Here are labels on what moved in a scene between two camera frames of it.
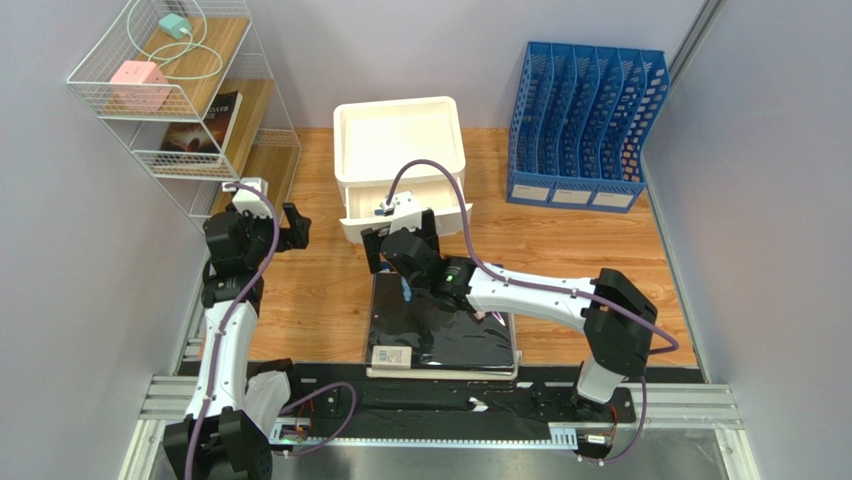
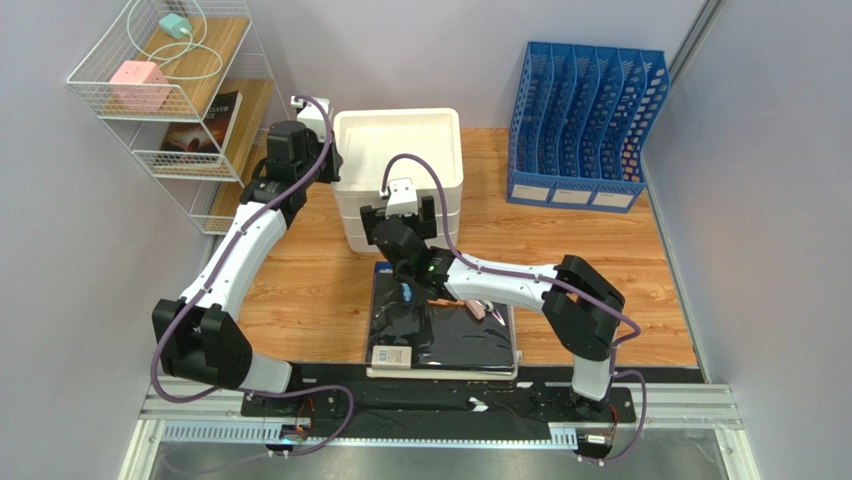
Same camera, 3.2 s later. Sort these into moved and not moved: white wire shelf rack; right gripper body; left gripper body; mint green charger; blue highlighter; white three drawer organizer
Moved: white three drawer organizer; left gripper body
Not moved: mint green charger; right gripper body; blue highlighter; white wire shelf rack
